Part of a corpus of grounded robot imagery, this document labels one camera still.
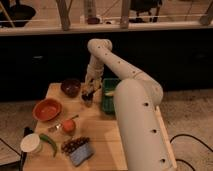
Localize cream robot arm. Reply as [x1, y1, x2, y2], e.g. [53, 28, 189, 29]
[82, 39, 177, 171]

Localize white lidded cup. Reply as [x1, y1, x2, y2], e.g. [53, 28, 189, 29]
[26, 133, 42, 153]

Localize green tray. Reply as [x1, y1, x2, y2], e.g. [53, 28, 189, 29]
[101, 78, 120, 115]

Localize dark red bowl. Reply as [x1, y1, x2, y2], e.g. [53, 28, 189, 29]
[61, 78, 81, 98]

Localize yellow banana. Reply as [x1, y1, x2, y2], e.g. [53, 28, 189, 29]
[105, 91, 115, 97]

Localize orange bowl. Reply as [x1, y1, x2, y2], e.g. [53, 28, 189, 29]
[32, 98, 62, 122]

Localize metal spoon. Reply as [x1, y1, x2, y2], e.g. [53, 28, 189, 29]
[48, 123, 61, 132]

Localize bunch of brown grapes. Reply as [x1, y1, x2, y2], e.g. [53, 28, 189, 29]
[61, 137, 90, 155]

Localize blue sponge cloth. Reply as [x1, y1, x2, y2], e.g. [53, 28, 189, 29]
[69, 143, 94, 167]

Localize green chili pepper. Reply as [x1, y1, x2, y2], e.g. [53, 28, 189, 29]
[39, 133, 58, 157]

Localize black marker pen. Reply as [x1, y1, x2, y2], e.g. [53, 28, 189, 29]
[19, 127, 34, 171]

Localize black office chair base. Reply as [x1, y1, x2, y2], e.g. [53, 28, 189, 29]
[0, 4, 36, 27]

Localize black cable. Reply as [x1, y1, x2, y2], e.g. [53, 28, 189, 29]
[169, 133, 213, 171]

